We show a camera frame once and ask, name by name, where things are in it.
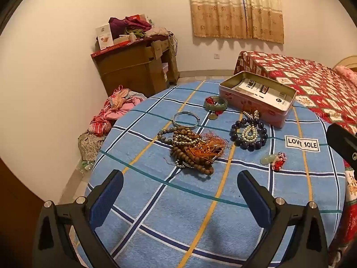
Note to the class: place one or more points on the silver bangle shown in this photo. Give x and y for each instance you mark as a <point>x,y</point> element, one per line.
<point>175,120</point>

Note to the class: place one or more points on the pink clothes heap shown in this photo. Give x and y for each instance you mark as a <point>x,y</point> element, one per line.
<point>111,111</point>

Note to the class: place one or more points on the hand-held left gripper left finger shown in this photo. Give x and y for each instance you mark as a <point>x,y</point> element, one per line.
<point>107,198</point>

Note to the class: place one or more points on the pink storage box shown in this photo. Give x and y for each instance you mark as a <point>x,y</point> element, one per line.
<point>165,72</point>

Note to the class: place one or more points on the brass coin pendant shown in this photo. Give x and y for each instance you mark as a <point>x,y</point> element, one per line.
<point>212,116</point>

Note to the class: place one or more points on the wooden headboard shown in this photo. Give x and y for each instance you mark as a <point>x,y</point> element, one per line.
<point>348,61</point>

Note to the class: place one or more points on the bed with red printed blanket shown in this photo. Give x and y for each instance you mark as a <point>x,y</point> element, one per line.
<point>306,75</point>

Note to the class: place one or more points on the brown cardboard boxes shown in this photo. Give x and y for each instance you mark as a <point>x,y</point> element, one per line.
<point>131,67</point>

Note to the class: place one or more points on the pink tin box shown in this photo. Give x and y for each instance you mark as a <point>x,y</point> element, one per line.
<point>251,109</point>

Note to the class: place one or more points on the blue plaid blanket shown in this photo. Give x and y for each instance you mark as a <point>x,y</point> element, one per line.
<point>173,215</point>

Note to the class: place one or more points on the jade pendant red knot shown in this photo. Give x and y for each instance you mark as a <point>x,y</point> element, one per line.
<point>279,163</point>

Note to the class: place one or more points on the pink pillow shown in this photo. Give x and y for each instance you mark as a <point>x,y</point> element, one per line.
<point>348,74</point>

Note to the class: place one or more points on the beige patterned curtain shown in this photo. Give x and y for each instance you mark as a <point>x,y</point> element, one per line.
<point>223,11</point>

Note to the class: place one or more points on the black white booklet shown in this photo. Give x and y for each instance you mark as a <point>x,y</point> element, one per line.
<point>259,89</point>

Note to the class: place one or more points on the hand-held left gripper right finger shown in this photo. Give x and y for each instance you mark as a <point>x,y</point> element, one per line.
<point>255,198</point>

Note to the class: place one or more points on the clear plastic bag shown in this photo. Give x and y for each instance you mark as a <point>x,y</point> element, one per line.
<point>86,167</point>

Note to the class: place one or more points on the flat red box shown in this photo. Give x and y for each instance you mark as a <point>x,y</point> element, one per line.
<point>111,48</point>

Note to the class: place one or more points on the pile of clothes on desk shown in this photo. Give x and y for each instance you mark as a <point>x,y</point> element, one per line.
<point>122,25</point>

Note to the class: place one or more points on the woven bag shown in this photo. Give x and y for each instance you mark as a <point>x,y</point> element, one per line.
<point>89,145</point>

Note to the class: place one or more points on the white carton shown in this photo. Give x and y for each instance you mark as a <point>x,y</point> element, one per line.
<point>103,36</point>

